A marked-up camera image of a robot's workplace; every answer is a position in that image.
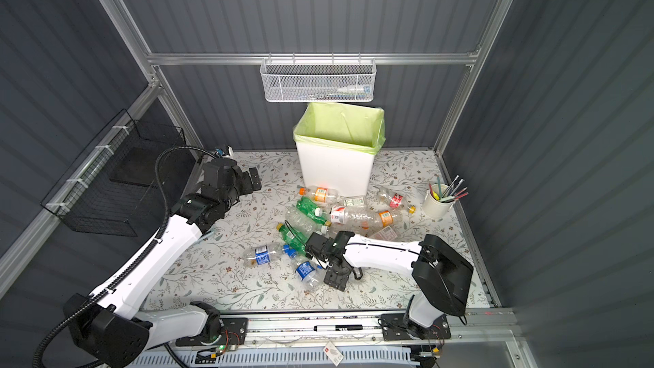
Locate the square bottle pink label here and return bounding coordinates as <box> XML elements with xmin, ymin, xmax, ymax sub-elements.
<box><xmin>371</xmin><ymin>226</ymin><xmax>398</xmax><ymax>241</ymax></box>

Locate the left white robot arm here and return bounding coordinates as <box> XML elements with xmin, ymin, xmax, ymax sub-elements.
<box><xmin>61</xmin><ymin>157</ymin><xmax>262</xmax><ymax>367</ymax></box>

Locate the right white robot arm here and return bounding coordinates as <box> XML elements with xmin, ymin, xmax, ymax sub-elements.
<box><xmin>305</xmin><ymin>231</ymin><xmax>473</xmax><ymax>329</ymax></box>

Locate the white trash bin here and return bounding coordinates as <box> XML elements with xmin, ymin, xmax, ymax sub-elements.
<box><xmin>296</xmin><ymin>142</ymin><xmax>376</xmax><ymax>197</ymax></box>

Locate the green bin liner bag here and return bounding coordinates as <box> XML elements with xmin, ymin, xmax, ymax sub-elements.
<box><xmin>293</xmin><ymin>102</ymin><xmax>386</xmax><ymax>155</ymax></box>

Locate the blue label bottle bottom centre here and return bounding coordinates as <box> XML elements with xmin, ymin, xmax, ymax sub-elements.
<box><xmin>295</xmin><ymin>260</ymin><xmax>325</xmax><ymax>291</ymax></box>

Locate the blue label bottle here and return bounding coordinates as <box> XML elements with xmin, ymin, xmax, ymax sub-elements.
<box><xmin>295</xmin><ymin>260</ymin><xmax>325</xmax><ymax>291</ymax></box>
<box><xmin>244</xmin><ymin>243</ymin><xmax>296</xmax><ymax>269</ymax></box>

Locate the green soda bottle lower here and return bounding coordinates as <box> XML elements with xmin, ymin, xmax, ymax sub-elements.
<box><xmin>277</xmin><ymin>221</ymin><xmax>308</xmax><ymax>256</ymax></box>

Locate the green soda bottle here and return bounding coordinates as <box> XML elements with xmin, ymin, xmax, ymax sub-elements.
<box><xmin>296</xmin><ymin>197</ymin><xmax>331</xmax><ymax>227</ymax></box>
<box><xmin>277</xmin><ymin>221</ymin><xmax>308</xmax><ymax>256</ymax></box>

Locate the large clear crumpled bottle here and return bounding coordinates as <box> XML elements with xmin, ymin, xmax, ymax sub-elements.
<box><xmin>285</xmin><ymin>206</ymin><xmax>329</xmax><ymax>238</ymax></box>

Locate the red white carton label bottle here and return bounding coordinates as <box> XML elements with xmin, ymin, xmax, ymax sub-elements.
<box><xmin>330</xmin><ymin>206</ymin><xmax>381</xmax><ymax>228</ymax></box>

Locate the clear bottle orange label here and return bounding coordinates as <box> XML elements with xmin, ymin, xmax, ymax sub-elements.
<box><xmin>357</xmin><ymin>209</ymin><xmax>403</xmax><ymax>230</ymax></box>

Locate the green soda bottle upper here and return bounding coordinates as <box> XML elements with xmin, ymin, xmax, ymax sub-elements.
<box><xmin>296</xmin><ymin>197</ymin><xmax>331</xmax><ymax>227</ymax></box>

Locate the orange label orange cap bottle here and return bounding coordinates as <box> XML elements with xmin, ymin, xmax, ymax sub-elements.
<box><xmin>298</xmin><ymin>186</ymin><xmax>339</xmax><ymax>204</ymax></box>

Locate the blue label bottle centre left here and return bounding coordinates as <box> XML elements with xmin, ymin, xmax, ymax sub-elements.
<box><xmin>244</xmin><ymin>243</ymin><xmax>296</xmax><ymax>269</ymax></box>

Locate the black marker pen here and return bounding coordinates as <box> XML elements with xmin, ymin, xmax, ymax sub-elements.
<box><xmin>313</xmin><ymin>325</ymin><xmax>364</xmax><ymax>332</ymax></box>

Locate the red label yellow cap bottle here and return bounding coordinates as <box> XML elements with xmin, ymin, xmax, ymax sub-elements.
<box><xmin>376</xmin><ymin>187</ymin><xmax>416</xmax><ymax>214</ymax></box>

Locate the white red tag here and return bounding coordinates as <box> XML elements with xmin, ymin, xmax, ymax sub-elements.
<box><xmin>323</xmin><ymin>342</ymin><xmax>344</xmax><ymax>366</ymax></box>

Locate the white pencil cup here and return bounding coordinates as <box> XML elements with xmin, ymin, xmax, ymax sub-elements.
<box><xmin>422</xmin><ymin>184</ymin><xmax>455</xmax><ymax>221</ymax></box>

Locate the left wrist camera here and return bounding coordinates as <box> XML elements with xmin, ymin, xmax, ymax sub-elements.
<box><xmin>215</xmin><ymin>145</ymin><xmax>233</xmax><ymax>158</ymax></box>

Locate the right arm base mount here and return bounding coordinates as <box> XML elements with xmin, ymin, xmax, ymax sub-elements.
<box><xmin>377</xmin><ymin>313</ymin><xmax>451</xmax><ymax>342</ymax></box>

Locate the black wire basket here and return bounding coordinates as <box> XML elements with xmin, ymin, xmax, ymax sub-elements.
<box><xmin>41</xmin><ymin>103</ymin><xmax>195</xmax><ymax>239</ymax></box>

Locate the black corrugated cable hose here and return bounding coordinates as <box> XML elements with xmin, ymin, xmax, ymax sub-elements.
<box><xmin>31</xmin><ymin>145</ymin><xmax>221</xmax><ymax>368</ymax></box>

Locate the white wire mesh basket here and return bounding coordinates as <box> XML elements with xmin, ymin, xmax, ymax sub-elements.
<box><xmin>260</xmin><ymin>61</ymin><xmax>377</xmax><ymax>103</ymax></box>

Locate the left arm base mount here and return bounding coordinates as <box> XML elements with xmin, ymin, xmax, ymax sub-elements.
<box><xmin>175</xmin><ymin>318</ymin><xmax>249</xmax><ymax>348</ymax></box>

